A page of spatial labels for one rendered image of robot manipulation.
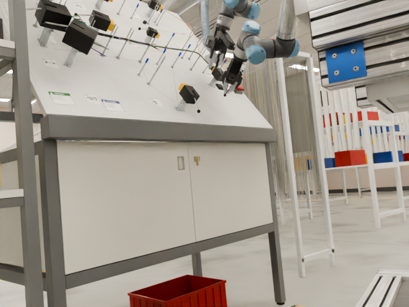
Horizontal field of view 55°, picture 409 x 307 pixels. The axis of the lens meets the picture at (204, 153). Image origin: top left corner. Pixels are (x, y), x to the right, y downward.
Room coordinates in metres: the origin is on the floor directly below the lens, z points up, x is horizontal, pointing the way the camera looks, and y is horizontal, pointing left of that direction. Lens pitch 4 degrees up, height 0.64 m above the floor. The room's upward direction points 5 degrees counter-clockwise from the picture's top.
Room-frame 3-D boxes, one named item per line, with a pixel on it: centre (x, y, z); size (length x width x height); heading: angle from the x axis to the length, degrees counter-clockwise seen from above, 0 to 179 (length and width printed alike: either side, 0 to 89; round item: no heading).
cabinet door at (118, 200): (1.38, 0.26, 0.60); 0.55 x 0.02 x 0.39; 137
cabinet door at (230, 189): (1.78, -0.12, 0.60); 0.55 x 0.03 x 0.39; 137
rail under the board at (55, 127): (1.57, 0.05, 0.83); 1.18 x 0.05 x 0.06; 137
